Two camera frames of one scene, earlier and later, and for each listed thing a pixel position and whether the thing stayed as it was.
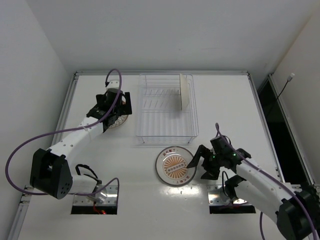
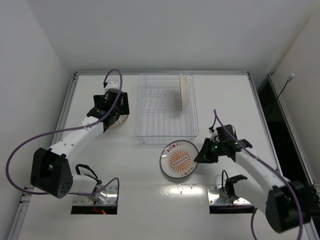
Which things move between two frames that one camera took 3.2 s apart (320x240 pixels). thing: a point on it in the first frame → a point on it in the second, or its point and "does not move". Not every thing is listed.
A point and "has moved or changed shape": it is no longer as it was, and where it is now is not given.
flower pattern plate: x=120 y=120 does not move
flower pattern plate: x=185 y=92 does not move
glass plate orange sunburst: x=171 y=166 has moved or changed shape
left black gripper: x=127 y=106 does not move
